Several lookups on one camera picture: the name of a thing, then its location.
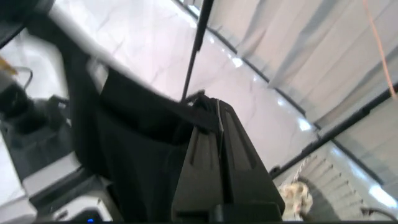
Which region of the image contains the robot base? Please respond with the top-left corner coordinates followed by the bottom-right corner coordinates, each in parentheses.
top-left (0, 124), bottom-right (124, 223)

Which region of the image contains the white laundry basket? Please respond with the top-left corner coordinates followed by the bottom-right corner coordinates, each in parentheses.
top-left (273, 142), bottom-right (398, 223)

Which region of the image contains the black clothes rack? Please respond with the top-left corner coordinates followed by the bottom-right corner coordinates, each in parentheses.
top-left (180, 0), bottom-right (398, 180)

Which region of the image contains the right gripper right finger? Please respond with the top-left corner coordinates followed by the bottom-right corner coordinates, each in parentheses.
top-left (217, 99), bottom-right (285, 222)

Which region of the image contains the black garment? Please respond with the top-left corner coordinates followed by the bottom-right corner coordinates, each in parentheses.
top-left (27, 12), bottom-right (220, 223)

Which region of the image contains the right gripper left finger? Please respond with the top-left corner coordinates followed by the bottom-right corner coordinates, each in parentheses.
top-left (171, 126), bottom-right (224, 222)

